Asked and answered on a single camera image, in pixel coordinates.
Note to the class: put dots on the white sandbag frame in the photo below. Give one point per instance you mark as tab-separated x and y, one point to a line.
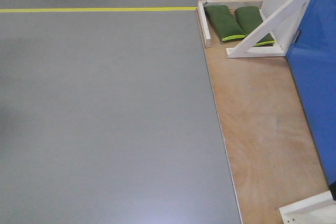
236	52

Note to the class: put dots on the blue door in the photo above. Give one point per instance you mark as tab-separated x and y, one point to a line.
312	61

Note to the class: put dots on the green sandbag right of pair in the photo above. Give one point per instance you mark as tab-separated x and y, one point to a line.
249	19

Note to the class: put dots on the plywood door platform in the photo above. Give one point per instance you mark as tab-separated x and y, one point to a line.
270	150

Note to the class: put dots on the white diagonal brace near door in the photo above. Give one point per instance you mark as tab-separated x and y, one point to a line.
270	23

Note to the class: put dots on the green sandbag left of pair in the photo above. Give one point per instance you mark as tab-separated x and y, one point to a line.
224	23

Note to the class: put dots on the white bracket bottom right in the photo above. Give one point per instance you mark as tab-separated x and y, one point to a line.
316	209

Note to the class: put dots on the yellow floor tape line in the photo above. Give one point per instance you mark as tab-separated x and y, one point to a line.
97	9

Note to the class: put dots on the green sandbag of pair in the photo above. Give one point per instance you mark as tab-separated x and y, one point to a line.
249	19
224	23

